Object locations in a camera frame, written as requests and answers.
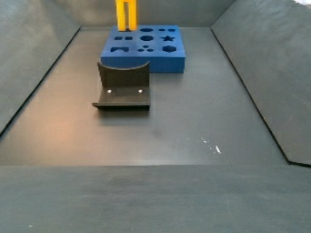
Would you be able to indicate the blue shape-sorting block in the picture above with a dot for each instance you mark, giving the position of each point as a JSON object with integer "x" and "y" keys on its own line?
{"x": 153, "y": 44}

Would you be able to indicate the black curved holder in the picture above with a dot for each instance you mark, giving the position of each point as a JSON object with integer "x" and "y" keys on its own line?
{"x": 124, "y": 87}

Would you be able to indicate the yellow double-square peg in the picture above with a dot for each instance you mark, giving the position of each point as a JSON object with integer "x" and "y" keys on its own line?
{"x": 125, "y": 14}

